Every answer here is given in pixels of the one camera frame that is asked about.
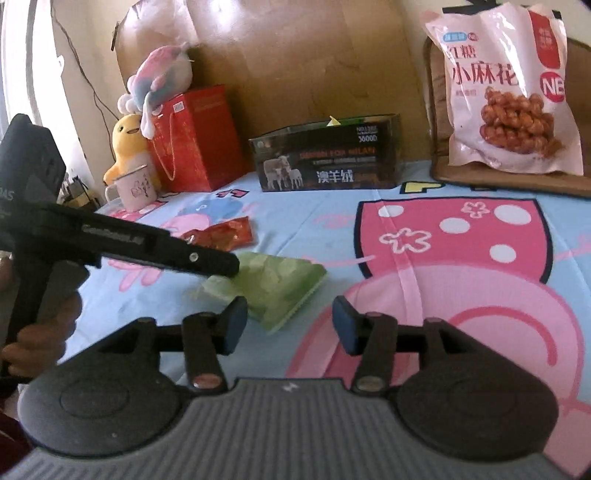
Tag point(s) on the large pink snack bag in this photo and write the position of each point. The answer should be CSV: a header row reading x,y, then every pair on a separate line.
x,y
498,92

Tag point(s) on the pink and blue plush toy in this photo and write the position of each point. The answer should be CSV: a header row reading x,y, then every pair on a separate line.
x,y
161,69

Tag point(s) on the brown cardboard sheet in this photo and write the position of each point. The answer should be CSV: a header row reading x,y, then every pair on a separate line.
x,y
300,60

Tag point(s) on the red snack packet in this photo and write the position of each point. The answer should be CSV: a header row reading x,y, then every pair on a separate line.
x,y
221,235

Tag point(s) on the cartoon printed blanket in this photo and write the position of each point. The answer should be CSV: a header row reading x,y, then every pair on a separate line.
x,y
461,230

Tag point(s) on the wooden chair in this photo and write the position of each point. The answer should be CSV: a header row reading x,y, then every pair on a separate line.
x,y
508,183

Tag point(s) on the white curtain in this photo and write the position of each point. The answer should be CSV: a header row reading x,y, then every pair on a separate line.
x,y
23,55

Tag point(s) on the black box with sheep print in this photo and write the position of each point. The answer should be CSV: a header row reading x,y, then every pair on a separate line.
x,y
323,161

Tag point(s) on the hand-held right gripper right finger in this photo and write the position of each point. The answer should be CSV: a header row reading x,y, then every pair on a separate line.
x,y
344,324

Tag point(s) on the pale green snack packet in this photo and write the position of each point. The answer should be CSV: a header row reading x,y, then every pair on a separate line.
x,y
286,281

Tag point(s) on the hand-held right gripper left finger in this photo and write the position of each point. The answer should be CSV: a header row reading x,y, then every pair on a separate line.
x,y
235,324

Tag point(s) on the pile of dark clutter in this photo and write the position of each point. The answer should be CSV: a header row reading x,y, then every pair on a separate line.
x,y
78,191

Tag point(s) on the red gift bag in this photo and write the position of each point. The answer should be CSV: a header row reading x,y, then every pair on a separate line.
x,y
203,138

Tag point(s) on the dark red clothing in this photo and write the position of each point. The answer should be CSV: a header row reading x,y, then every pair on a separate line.
x,y
11,434

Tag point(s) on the yellow plush duck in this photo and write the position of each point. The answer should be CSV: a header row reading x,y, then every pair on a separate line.
x,y
129,138

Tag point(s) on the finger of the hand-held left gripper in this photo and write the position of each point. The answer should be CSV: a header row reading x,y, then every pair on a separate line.
x,y
198,258

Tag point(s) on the person's left hand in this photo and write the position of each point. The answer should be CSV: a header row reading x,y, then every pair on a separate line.
x,y
39,344

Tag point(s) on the pink enamel mug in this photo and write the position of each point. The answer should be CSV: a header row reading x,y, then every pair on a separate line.
x,y
136,189

